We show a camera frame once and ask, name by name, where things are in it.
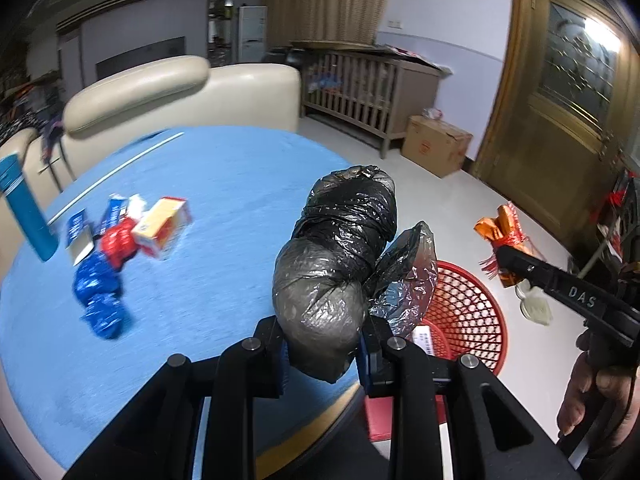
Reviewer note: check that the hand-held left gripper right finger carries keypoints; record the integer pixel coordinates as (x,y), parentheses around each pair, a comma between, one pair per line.
(364,366)

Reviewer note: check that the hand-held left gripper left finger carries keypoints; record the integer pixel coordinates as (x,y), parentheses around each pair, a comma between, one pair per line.
(283,360)

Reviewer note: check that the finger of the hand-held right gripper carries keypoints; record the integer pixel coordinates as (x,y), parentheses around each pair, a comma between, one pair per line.
(515,260)

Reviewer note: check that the orange foil wrapper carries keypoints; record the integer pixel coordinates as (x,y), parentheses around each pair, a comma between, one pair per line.
(500,225)

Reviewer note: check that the red plastic mesh basket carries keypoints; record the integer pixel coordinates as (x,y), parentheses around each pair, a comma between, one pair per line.
(470,310)

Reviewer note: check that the black plastic garbage bag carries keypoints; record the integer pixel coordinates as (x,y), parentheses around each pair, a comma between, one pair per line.
(325,285)

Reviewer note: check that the grey translucent plastic bag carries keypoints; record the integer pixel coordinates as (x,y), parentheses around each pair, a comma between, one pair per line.
(405,260)

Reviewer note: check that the orange and white carton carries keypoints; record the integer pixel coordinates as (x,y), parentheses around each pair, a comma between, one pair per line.
(160,225)

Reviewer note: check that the red snack packet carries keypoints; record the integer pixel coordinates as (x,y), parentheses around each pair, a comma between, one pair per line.
(117,245)

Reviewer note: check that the small blue and white box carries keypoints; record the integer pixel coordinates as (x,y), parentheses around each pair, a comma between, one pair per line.
(77,232)

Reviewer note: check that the person's right hand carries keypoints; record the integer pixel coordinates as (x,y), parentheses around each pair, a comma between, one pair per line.
(575,385)

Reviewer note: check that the white plastic floor object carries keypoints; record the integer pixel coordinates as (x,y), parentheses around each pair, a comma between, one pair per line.
(535,307)

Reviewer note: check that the red flat object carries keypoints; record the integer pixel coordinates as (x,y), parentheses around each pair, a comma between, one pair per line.
(380,417)

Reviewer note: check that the white box with label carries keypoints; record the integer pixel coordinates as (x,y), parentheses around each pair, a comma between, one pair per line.
(425,340)

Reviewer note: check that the red tassel decoration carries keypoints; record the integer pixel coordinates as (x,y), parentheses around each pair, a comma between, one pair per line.
(612,197)

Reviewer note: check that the wooden door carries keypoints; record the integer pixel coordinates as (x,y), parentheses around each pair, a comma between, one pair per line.
(550,135)

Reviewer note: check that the cardboard box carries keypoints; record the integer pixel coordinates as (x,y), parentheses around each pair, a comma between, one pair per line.
(435,145)

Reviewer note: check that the blue tablecloth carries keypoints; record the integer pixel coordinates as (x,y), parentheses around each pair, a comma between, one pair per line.
(225,185)

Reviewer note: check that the wooden crib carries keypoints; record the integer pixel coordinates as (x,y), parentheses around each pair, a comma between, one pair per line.
(360,90)

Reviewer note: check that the thin white stick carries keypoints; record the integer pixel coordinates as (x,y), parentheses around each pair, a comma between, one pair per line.
(120,167)

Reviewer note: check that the teal insulated bottle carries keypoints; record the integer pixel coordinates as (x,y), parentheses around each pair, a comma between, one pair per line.
(27,210)

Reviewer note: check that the cream leather sofa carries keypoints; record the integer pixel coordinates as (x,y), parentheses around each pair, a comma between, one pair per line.
(150,85)

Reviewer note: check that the beige curtains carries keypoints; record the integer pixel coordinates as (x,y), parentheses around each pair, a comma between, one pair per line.
(325,0)

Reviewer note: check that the black television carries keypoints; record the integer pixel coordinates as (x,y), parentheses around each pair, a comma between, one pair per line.
(145,55)

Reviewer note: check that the display shelf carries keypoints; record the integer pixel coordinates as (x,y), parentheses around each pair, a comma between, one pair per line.
(221,25)

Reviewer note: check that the black white dotted garment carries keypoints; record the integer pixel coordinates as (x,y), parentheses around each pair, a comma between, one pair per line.
(30,110)

